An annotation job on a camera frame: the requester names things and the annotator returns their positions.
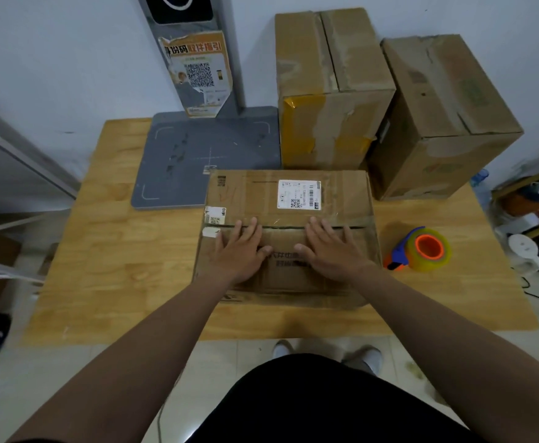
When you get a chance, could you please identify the cardboard box white label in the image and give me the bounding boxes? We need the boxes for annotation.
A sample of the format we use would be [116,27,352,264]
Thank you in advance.
[193,169,384,310]

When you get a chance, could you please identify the person's right forearm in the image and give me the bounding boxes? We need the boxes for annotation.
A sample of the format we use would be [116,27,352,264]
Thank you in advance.
[345,265,539,443]

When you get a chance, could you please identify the grey scanner stand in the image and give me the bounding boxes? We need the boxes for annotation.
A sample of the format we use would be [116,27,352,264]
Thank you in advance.
[130,0,282,211]

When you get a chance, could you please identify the grey metal rack frame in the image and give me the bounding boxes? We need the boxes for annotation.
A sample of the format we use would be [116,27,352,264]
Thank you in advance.
[0,116,79,285]

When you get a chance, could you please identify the person's left hand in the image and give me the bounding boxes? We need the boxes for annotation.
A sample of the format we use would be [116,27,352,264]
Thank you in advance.
[205,217,274,286]

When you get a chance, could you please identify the wooden shelf frame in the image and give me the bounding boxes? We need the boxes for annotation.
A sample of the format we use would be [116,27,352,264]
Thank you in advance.
[491,160,539,240]

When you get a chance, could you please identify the white electric kettle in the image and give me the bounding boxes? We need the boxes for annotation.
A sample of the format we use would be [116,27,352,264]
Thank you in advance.
[507,233,539,277]

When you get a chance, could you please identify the person's white right shoe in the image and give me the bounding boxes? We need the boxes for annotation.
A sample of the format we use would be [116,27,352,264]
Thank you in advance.
[342,346,384,377]

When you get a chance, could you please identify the blue water bottle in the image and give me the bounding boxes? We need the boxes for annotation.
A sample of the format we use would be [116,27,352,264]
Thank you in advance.
[470,168,493,209]

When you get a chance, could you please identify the torn orange paper sticker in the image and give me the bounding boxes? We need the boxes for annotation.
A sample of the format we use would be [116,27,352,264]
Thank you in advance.
[158,31,233,119]

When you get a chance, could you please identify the clear yellowish tape roll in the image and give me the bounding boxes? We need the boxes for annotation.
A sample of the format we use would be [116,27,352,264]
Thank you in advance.
[405,228,453,274]

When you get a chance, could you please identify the person's right hand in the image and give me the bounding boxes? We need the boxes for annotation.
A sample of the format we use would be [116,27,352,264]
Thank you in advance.
[294,217,377,285]

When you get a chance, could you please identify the person's black clothing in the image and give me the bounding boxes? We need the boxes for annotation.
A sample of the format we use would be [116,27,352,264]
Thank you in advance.
[188,353,488,443]

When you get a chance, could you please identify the orange blue tape dispenser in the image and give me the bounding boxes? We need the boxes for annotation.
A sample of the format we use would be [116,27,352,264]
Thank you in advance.
[383,226,445,273]

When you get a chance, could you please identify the large worn cardboard box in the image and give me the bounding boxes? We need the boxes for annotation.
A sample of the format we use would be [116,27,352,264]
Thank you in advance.
[367,34,524,202]

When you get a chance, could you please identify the person's left forearm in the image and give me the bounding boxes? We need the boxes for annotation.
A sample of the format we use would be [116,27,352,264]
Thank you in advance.
[6,271,270,443]

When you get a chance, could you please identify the tall cardboard box yellow tape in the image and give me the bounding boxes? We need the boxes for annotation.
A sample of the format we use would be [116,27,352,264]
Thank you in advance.
[275,7,396,171]

